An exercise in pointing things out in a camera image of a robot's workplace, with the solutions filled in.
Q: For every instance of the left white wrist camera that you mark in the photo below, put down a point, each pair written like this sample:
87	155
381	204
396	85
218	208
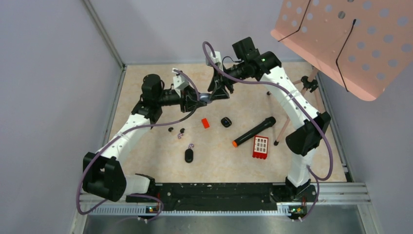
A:
179	82

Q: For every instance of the black microphone orange tip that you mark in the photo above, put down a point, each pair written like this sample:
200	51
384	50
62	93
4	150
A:
267	123

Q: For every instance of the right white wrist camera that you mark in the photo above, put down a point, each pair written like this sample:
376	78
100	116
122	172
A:
216	58

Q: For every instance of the pink perforated music stand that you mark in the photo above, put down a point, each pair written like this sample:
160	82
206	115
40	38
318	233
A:
362	45

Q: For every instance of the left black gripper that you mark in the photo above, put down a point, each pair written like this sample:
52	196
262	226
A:
189	98

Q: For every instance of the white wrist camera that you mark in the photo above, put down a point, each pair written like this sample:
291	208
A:
216	58
179	82

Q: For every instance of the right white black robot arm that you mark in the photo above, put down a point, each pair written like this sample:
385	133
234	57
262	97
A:
266	69

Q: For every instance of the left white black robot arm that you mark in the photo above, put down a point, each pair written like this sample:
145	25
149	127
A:
103	173

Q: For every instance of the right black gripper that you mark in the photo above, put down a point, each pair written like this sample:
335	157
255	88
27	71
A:
218	82

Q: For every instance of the lavender earbud charging case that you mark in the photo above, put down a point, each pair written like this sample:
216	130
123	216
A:
205	98

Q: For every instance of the small red block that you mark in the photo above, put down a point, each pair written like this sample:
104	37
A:
205	123

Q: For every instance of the black earbud charging case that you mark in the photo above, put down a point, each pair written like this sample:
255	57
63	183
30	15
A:
189	155

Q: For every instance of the red white toy block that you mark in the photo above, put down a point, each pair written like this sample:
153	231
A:
260	150

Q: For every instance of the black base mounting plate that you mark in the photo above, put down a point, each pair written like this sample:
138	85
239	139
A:
227	199

